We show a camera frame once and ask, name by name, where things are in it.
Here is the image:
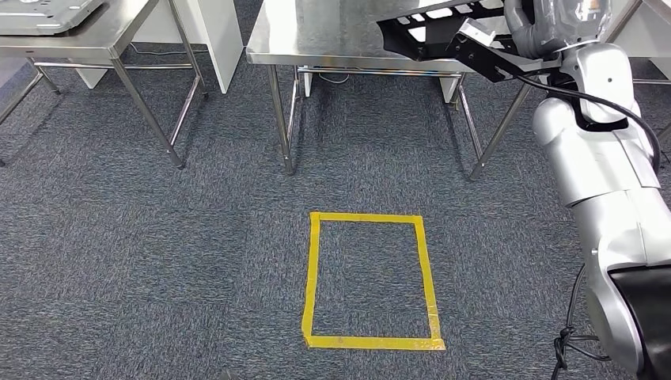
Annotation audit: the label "long black plastic part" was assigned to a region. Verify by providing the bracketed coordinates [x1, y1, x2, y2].
[376, 0, 517, 63]

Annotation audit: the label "stainless steel workbench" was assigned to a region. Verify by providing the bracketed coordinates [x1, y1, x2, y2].
[245, 0, 533, 182]

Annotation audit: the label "grey sheet metal part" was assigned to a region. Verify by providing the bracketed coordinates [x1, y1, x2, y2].
[0, 0, 104, 36]

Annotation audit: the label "yellow floor tape square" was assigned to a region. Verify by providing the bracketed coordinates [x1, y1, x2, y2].
[301, 211, 446, 352]

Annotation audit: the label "white cabinet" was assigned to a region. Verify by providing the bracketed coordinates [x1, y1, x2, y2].
[70, 0, 245, 96]
[610, 0, 671, 59]

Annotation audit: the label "stainless steel table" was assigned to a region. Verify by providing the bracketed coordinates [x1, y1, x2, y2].
[602, 0, 671, 145]
[0, 0, 209, 170]

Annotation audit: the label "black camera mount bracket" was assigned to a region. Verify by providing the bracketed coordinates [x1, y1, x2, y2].
[445, 33, 564, 84]

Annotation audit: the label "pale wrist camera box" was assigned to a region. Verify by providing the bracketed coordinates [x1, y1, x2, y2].
[457, 18, 497, 49]

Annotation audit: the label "black robot body cables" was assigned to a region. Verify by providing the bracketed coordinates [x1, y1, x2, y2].
[551, 264, 612, 380]

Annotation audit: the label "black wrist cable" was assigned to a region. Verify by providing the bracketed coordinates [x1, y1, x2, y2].
[516, 73, 662, 174]

